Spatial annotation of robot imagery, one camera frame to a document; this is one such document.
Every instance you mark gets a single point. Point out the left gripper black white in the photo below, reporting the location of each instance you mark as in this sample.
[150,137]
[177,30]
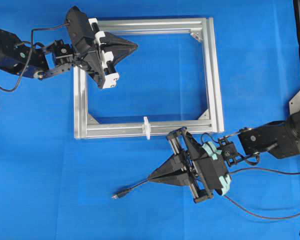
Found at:
[99,62]

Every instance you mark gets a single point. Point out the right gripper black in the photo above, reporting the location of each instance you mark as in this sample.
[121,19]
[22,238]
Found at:
[179,169]

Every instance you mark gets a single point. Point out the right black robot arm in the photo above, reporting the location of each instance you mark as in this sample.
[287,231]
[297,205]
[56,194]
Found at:
[279,138]

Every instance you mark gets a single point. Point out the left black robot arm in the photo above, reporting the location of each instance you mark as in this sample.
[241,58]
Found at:
[35,60]

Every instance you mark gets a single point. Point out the white zip tie loop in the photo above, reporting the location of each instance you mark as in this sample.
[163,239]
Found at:
[146,128]

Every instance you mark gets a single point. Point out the right wrist camera teal mount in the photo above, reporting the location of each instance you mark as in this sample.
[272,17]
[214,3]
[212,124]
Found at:
[209,165]

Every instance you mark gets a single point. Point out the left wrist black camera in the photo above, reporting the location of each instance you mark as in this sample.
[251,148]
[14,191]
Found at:
[79,30]

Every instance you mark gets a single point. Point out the aluminium extrusion frame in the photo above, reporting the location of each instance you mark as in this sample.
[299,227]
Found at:
[211,121]

